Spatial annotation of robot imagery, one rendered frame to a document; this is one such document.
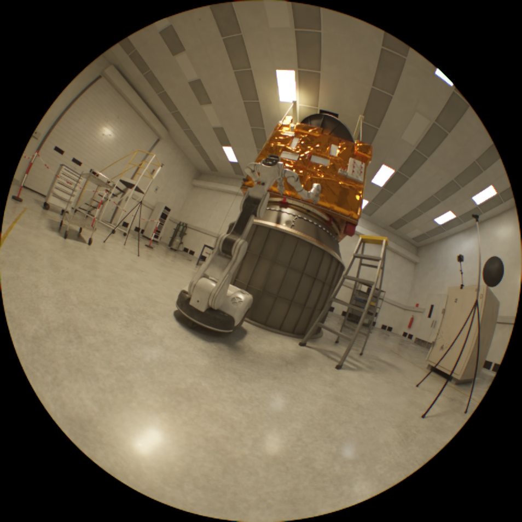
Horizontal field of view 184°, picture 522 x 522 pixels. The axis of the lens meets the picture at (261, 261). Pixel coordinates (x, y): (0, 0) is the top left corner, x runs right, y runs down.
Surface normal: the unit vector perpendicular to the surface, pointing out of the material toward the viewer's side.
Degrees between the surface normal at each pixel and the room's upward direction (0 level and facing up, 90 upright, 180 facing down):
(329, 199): 91
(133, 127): 90
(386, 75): 180
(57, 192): 90
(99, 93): 90
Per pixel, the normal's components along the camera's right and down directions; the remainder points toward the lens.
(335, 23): -0.37, 0.93
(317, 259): 0.26, 0.03
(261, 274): -0.22, -0.17
